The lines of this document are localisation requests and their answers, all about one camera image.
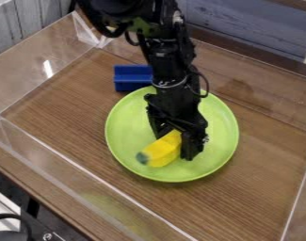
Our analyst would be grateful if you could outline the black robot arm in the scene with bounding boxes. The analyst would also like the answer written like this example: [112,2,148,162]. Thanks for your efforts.
[76,0,208,161]

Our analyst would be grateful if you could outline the green round plate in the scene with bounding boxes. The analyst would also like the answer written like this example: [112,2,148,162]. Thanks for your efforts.
[104,87,239,183]

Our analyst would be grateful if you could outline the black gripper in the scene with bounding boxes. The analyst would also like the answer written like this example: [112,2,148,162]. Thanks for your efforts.
[143,79,209,162]

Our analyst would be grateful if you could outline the black cable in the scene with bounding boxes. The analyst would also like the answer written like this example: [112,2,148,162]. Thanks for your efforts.
[0,212,36,241]

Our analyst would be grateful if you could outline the yellow toy banana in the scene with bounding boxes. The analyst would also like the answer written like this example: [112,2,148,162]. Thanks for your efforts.
[136,130,181,168]

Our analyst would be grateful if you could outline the blue rectangular block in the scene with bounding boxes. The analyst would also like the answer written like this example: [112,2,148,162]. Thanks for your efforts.
[113,65,152,91]

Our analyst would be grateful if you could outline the clear acrylic enclosure walls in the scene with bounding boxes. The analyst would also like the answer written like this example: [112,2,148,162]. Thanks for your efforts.
[0,15,306,241]

